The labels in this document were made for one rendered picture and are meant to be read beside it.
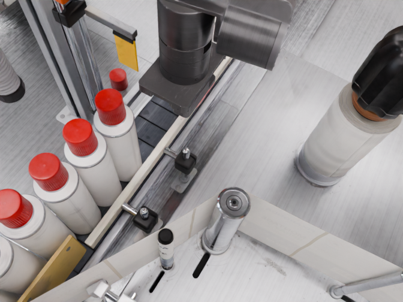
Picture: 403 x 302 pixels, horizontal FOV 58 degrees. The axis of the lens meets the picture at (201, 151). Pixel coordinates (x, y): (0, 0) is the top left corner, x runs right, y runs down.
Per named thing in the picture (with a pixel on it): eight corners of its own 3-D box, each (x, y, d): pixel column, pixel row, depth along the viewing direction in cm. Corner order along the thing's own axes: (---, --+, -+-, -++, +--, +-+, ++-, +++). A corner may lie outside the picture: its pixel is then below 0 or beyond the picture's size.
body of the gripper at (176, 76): (226, 60, 46) (235, 14, 39) (185, 118, 42) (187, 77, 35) (182, 38, 47) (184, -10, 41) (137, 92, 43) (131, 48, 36)
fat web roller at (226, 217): (221, 260, 56) (243, 230, 39) (195, 244, 56) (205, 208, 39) (235, 235, 57) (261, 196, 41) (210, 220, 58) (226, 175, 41)
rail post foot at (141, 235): (145, 249, 61) (144, 248, 60) (132, 241, 61) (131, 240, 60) (164, 222, 63) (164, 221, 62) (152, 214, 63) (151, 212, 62)
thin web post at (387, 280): (339, 302, 54) (414, 289, 37) (327, 294, 54) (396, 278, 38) (343, 289, 55) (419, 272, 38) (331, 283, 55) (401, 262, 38)
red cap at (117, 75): (111, 91, 73) (108, 81, 71) (110, 78, 75) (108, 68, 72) (128, 90, 74) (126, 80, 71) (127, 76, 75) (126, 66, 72)
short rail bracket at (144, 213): (150, 243, 61) (146, 225, 50) (120, 224, 62) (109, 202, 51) (161, 227, 62) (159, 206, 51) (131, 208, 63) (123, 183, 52)
